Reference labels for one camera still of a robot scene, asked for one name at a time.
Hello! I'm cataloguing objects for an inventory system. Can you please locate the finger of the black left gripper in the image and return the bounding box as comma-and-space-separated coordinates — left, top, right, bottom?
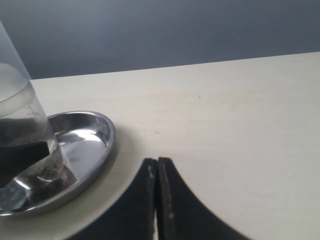
0, 141, 49, 188
0, 117, 47, 147

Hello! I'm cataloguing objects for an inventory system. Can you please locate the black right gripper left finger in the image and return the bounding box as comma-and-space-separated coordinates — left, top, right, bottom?
69, 158, 157, 240

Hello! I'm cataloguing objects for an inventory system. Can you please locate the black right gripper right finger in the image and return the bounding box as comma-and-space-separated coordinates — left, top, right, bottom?
156, 157, 248, 240

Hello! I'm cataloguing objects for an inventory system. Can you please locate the clear plastic bottle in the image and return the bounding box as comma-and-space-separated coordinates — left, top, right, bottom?
0, 26, 63, 189

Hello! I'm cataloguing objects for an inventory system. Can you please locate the round stainless steel plate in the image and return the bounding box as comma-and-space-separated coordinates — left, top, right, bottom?
0, 111, 116, 217

